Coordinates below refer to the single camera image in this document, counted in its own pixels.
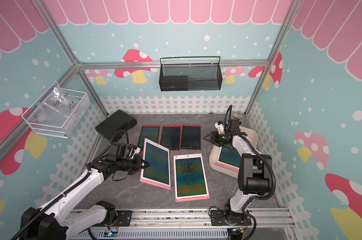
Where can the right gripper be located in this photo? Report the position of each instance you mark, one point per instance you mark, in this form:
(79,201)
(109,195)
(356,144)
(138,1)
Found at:
(214,137)

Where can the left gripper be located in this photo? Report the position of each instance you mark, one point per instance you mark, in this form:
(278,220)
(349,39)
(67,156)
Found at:
(138,161)

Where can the red frame writing tablet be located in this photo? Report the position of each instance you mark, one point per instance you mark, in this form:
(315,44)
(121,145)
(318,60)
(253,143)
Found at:
(150,132)

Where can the white plastic storage box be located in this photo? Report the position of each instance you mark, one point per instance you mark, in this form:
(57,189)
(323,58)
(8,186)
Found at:
(212,162)

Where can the pink frame writing tablet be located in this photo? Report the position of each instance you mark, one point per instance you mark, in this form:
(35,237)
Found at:
(190,178)

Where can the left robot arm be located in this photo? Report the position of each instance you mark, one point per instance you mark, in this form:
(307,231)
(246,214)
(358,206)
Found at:
(51,220)

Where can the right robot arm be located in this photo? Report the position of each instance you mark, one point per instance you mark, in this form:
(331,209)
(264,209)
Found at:
(256,179)

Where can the black box in basket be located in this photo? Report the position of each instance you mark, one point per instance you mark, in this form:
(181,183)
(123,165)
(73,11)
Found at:
(173,83)

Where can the clear tape roll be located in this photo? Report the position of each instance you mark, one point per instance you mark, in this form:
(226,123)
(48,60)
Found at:
(238,116)

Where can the black plastic tool case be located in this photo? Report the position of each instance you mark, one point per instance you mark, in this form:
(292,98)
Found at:
(116,122)

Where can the clear plastic bag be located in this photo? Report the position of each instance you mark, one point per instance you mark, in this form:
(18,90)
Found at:
(59,105)

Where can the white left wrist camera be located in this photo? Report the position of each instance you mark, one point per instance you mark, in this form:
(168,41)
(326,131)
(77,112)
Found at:
(134,151)

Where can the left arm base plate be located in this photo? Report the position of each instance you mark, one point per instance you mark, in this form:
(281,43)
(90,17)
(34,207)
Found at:
(120,218)

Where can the black mesh wall basket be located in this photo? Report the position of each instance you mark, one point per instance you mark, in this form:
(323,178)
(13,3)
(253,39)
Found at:
(204,73)

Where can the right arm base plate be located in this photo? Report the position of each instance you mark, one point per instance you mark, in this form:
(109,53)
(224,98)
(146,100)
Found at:
(228,218)

